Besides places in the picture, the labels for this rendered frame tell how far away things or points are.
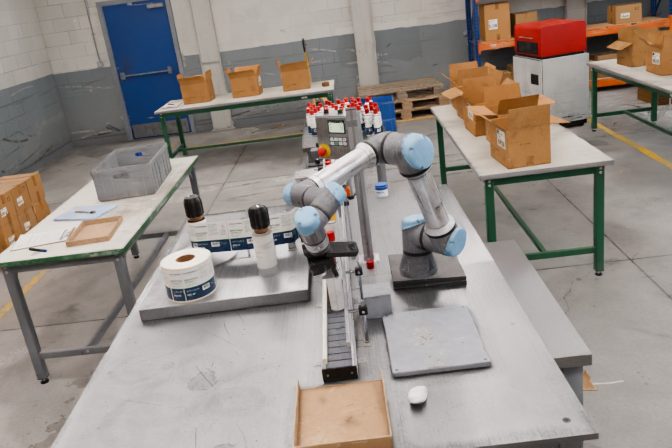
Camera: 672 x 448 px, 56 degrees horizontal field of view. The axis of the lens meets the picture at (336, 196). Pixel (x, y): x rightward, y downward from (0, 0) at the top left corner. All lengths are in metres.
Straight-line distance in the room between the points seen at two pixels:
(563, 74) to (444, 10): 2.89
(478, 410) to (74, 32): 9.63
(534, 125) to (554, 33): 3.85
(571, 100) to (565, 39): 0.71
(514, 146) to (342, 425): 2.49
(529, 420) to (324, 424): 0.55
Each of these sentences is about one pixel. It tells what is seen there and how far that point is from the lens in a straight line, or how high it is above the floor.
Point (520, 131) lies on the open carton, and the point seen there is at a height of 1.01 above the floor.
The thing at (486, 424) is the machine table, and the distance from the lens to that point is 1.84.
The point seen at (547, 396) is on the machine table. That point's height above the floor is 0.83.
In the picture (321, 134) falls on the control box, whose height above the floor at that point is 1.40.
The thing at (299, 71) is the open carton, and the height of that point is 1.01.
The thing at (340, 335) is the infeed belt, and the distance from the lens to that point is 2.16.
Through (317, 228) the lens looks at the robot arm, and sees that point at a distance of 1.86.
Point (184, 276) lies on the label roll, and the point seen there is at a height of 0.99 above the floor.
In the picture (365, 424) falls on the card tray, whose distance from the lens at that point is 1.85.
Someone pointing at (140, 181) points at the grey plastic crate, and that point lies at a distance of 4.42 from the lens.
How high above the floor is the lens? 1.99
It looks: 19 degrees down
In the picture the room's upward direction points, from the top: 8 degrees counter-clockwise
